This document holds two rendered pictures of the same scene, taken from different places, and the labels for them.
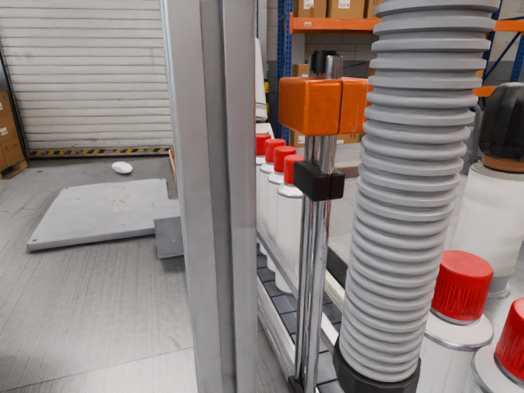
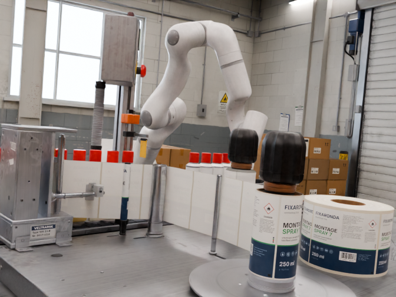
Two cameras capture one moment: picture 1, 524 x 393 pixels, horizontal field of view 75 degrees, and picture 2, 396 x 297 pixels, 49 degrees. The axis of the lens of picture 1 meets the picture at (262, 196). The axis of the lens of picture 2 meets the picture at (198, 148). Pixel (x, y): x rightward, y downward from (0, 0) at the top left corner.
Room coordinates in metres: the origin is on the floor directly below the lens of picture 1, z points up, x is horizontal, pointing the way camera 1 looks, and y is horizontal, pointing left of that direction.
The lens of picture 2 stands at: (-0.17, -1.37, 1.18)
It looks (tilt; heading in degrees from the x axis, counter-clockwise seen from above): 3 degrees down; 65
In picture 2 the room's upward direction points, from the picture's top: 5 degrees clockwise
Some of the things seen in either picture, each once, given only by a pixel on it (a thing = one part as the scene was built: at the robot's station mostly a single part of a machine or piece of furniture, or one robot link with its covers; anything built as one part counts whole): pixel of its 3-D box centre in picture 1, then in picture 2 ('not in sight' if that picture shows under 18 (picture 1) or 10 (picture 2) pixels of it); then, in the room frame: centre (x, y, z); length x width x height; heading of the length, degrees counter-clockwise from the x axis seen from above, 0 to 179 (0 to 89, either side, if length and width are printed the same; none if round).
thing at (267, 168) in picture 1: (274, 200); (215, 182); (0.54, -0.02, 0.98); 0.05 x 0.05 x 0.20
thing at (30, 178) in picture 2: not in sight; (35, 183); (-0.08, -0.31, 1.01); 0.14 x 0.13 x 0.26; 18
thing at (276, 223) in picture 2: not in sight; (277, 208); (0.31, -0.72, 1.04); 0.09 x 0.09 x 0.29
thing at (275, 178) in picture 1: (283, 211); (204, 182); (0.49, -0.03, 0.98); 0.05 x 0.05 x 0.20
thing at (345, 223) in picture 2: not in sight; (345, 232); (0.59, -0.61, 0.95); 0.20 x 0.20 x 0.14
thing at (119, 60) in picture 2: not in sight; (121, 52); (0.17, -0.05, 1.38); 0.17 x 0.10 x 0.19; 73
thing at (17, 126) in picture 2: not in sight; (39, 128); (-0.08, -0.32, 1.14); 0.14 x 0.11 x 0.01; 18
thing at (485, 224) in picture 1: (498, 192); (240, 181); (0.45, -0.34, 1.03); 0.09 x 0.09 x 0.30
